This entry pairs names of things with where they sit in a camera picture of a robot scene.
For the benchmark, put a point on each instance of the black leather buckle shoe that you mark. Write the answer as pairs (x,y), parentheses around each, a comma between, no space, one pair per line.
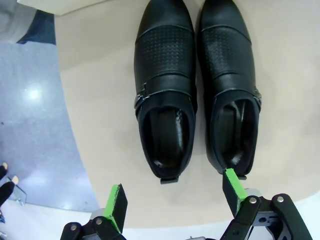
(162,62)
(225,50)

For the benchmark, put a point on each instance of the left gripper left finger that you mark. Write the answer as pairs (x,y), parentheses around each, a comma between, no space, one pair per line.
(117,207)

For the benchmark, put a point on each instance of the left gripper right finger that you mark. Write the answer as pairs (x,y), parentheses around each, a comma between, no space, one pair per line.
(232,192)

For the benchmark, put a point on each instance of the mannequin with black trousers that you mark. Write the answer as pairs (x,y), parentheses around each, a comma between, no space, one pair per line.
(6,190)

